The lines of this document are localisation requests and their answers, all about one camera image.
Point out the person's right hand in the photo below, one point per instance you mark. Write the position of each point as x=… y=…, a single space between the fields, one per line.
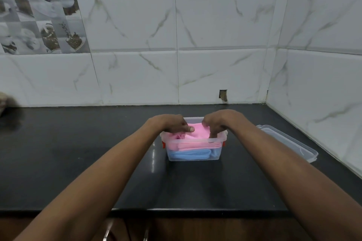
x=219 y=120

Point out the person's left hand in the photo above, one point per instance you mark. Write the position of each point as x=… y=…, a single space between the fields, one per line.
x=166 y=123

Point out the clear plastic storage box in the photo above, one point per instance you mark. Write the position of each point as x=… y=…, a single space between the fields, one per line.
x=195 y=147

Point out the person's left forearm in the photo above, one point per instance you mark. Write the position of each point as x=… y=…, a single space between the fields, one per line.
x=87 y=181

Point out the clear plastic box lid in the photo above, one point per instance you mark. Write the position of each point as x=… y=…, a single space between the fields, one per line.
x=288 y=143

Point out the person's right fingers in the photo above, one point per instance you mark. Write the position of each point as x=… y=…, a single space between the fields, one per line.
x=212 y=131

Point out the person's left thumb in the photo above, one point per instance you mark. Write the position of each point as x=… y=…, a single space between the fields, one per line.
x=187 y=128

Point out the pink cloth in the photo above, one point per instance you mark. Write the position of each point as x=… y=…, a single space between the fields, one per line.
x=198 y=137

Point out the person's right forearm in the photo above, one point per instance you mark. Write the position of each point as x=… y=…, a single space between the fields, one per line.
x=294 y=181

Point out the blue cloth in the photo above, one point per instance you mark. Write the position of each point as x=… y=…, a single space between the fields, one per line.
x=192 y=154

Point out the brown fuzzy object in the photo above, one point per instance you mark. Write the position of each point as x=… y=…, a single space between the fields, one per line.
x=7 y=103

